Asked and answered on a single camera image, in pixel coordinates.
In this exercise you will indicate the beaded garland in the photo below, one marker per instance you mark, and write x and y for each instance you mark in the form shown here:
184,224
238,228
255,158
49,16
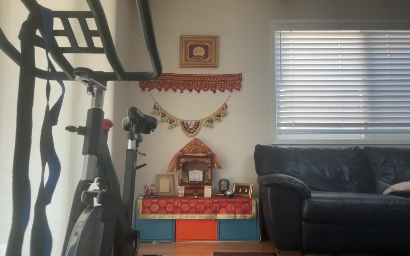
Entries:
190,128

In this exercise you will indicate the wooden shrine with canopy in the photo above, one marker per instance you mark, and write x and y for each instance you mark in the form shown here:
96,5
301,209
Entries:
194,167

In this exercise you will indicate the dark idol plaque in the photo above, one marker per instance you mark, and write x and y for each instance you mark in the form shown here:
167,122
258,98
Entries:
223,185

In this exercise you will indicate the white card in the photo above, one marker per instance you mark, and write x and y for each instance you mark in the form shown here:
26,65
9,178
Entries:
208,191

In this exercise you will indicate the small dark bowl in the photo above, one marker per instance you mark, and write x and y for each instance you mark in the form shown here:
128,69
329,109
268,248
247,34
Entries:
229,194

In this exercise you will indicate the red gold patterned cloth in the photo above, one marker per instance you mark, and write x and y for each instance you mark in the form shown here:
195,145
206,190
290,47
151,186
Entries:
196,207

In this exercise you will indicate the small figurines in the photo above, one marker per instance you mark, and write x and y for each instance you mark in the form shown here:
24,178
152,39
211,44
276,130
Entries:
150,191

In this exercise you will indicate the blue and orange cabinet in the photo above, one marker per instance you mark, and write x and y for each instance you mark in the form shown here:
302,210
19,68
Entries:
196,231

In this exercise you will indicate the black exercise bike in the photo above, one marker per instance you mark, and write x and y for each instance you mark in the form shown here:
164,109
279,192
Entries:
98,149

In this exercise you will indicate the sheer white curtain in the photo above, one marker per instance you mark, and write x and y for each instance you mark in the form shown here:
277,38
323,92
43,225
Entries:
71,106

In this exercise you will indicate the black leather sofa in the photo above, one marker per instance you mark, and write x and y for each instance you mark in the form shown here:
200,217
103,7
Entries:
333,199

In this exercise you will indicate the white window blind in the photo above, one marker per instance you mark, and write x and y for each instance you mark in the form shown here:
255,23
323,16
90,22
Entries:
351,81

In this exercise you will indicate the red embroidered wall hanging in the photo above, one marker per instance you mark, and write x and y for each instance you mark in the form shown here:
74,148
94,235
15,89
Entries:
190,81

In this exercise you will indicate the pale picture frame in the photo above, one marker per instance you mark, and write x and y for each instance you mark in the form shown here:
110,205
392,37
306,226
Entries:
164,185

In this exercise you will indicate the small gold picture frame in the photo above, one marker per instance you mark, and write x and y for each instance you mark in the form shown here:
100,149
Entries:
242,190

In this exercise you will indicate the gold framed wall picture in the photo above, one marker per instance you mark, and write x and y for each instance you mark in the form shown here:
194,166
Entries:
198,51

